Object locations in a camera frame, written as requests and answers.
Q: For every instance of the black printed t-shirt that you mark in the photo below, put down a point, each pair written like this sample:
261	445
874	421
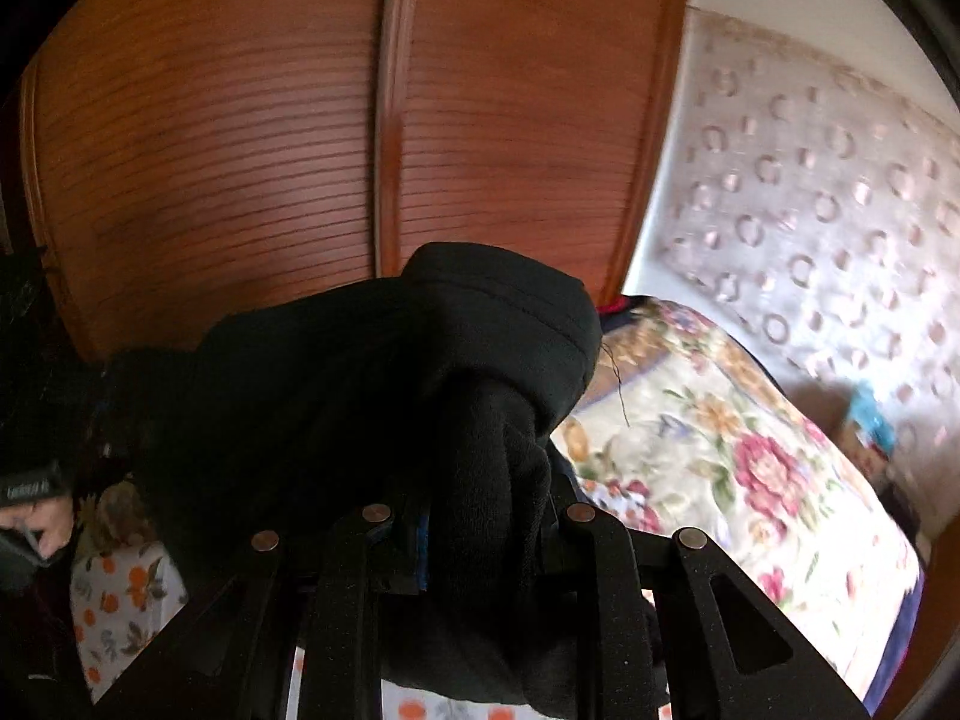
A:
375	390

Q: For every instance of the blue plastic bag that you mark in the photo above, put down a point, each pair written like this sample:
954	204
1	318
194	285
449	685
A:
874	409

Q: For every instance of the small cardboard box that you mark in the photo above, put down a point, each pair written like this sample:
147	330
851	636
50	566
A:
862	450

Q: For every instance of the orange fruit print sheet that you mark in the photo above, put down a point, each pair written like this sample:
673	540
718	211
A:
120	600

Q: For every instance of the person's left hand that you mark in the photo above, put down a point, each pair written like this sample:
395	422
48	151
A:
52	521

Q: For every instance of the floral quilt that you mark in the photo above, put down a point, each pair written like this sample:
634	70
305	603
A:
750	480

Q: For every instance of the circle patterned sheer curtain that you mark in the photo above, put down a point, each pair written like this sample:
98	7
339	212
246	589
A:
825	202

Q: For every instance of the red cloth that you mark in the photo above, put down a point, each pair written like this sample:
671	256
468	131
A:
619	306

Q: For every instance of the wooden slatted wardrobe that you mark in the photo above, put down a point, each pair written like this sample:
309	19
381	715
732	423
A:
262	127

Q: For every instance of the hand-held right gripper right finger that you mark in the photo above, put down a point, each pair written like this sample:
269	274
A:
559	532

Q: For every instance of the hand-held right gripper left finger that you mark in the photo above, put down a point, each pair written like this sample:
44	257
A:
422	549

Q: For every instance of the navy blue blanket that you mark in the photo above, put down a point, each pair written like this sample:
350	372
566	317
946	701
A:
900	637

